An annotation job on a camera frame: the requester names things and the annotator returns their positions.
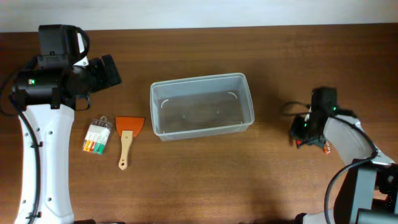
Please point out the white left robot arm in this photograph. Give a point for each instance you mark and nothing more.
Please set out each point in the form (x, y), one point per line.
(44, 94)

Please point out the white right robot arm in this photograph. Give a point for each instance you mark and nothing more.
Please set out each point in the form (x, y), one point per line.
(365, 189)

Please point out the clear plastic storage box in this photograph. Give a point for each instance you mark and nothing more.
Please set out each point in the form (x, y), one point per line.
(201, 106)

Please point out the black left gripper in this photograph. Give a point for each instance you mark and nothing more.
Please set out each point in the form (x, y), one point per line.
(104, 73)

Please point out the orange bit holder strip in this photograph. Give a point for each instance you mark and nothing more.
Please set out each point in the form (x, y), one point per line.
(326, 147)

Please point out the white wrist camera, left arm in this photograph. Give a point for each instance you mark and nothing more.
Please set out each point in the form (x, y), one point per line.
(82, 47)

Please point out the clear case of coloured bits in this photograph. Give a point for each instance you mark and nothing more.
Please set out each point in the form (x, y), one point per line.
(97, 135)

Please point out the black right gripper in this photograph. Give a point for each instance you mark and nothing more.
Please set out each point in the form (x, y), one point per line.
(301, 134)

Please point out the orange scraper with wooden handle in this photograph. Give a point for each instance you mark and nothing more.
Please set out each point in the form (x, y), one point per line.
(128, 128)

